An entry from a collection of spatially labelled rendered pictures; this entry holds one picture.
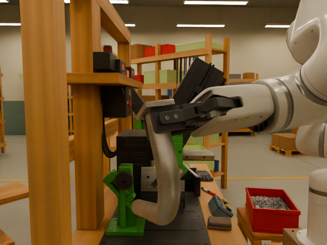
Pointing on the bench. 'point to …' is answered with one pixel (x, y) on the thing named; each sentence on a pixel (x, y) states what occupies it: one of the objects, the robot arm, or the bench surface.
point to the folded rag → (219, 223)
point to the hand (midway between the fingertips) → (162, 123)
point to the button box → (216, 211)
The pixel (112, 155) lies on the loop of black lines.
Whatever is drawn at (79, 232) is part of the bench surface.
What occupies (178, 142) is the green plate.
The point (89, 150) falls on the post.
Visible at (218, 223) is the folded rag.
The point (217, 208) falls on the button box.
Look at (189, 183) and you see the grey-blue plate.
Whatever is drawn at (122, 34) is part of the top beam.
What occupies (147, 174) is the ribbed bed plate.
